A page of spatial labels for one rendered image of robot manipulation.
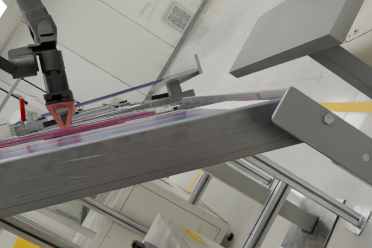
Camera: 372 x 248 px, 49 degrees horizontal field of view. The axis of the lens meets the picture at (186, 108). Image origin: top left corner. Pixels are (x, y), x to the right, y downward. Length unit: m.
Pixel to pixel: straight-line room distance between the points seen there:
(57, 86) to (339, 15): 0.67
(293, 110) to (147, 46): 8.28
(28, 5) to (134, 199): 1.14
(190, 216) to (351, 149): 1.58
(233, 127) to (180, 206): 1.54
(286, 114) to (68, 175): 0.26
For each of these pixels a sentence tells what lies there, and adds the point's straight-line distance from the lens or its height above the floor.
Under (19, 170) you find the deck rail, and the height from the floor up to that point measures 0.97.
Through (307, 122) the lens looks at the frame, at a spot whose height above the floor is 0.72.
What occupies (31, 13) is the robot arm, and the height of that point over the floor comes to 1.19.
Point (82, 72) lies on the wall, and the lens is 8.60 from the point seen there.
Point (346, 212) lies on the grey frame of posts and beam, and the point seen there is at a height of 0.06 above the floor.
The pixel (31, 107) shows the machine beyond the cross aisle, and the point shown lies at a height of 1.58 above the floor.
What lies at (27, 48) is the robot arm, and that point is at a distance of 1.09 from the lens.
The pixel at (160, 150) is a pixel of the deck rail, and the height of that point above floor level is 0.85.
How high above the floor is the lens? 0.94
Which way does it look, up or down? 11 degrees down
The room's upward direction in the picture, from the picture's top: 59 degrees counter-clockwise
